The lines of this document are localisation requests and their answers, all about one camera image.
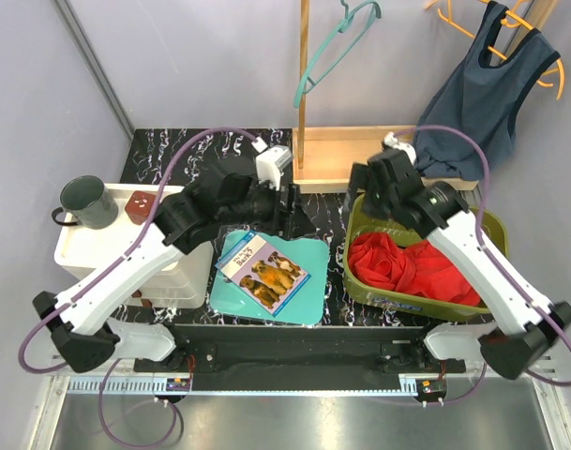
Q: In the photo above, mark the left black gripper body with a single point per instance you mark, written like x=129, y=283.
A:
x=281, y=216

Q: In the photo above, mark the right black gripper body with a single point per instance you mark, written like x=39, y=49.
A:
x=361, y=177

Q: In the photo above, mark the red tank top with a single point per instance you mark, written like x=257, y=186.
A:
x=420, y=269

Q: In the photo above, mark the navy blue tank top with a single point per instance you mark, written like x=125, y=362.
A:
x=482, y=101

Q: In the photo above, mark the orange hanger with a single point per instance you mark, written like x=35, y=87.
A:
x=554, y=79

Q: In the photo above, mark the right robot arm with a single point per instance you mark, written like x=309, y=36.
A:
x=527, y=323

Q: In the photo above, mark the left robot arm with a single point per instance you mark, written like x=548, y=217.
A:
x=80, y=318

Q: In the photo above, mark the olive green plastic basket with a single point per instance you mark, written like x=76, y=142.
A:
x=359, y=223

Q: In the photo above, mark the wooden clothes rack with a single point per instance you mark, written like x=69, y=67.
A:
x=323, y=156

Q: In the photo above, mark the dog picture book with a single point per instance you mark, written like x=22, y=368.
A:
x=262, y=272

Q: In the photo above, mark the teal cutting mat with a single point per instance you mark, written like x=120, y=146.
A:
x=306, y=308

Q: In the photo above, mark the white plastic storage box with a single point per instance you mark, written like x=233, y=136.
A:
x=81, y=250

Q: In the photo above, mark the brown red small block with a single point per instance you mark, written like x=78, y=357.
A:
x=139, y=206

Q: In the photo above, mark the dark green metal mug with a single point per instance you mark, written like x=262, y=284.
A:
x=85, y=201

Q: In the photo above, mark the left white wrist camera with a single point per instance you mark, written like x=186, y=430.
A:
x=270, y=162

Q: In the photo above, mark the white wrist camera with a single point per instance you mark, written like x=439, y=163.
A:
x=270, y=162
x=391, y=140

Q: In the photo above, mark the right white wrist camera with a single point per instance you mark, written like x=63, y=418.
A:
x=391, y=140

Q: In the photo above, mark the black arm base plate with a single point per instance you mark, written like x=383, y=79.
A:
x=260, y=358

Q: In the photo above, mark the aluminium rail frame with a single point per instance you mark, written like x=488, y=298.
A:
x=479, y=412

